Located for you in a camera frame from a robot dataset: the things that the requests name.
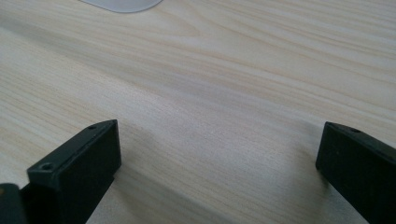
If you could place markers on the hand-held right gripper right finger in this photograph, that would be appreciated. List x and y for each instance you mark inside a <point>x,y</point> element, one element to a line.
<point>358,165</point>

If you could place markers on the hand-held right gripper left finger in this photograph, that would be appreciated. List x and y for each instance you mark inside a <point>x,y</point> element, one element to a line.
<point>77,168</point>

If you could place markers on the grey flat mat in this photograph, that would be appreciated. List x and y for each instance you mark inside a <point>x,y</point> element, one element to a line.
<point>124,4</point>

